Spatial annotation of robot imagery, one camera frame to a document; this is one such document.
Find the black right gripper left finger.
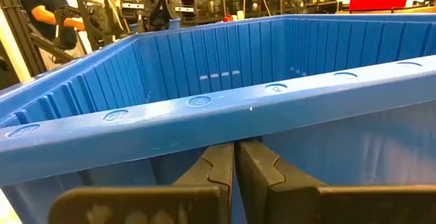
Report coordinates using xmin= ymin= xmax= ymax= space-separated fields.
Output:
xmin=47 ymin=142 xmax=235 ymax=224

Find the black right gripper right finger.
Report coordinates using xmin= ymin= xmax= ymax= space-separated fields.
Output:
xmin=234 ymin=139 xmax=436 ymax=224

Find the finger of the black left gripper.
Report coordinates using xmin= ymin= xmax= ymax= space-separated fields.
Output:
xmin=159 ymin=7 xmax=172 ymax=29
xmin=149 ymin=7 xmax=161 ymax=29

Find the large blue plastic bin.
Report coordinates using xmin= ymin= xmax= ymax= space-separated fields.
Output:
xmin=0 ymin=12 xmax=436 ymax=224

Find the wooden workbench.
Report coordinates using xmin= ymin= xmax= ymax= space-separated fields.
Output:
xmin=336 ymin=5 xmax=436 ymax=15

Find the red plastic tray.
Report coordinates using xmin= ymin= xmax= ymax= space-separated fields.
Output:
xmin=348 ymin=0 xmax=410 ymax=12

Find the black aluminium rig frame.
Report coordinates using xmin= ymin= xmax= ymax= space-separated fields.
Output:
xmin=0 ymin=0 xmax=76 ymax=78

